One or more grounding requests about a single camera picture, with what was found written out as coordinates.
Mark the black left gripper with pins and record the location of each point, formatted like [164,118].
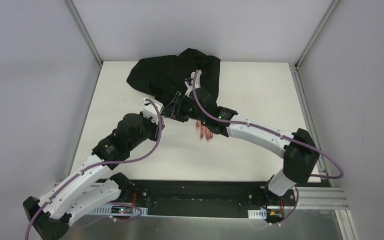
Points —
[153,128]

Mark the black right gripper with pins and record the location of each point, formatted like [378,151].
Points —
[196,91]

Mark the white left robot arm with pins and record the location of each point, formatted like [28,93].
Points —
[54,213]

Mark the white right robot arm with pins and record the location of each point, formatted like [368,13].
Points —
[296,149]

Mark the mannequin hand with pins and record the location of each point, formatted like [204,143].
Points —
[204,132]

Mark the black shirt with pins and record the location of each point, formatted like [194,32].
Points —
[163,76]

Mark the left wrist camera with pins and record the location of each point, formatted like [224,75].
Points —
[152,108]

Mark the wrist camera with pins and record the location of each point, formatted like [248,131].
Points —
[152,108]
[192,81]

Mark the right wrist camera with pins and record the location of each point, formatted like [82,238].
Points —
[192,81]

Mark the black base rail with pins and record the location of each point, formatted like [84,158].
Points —
[211,199]

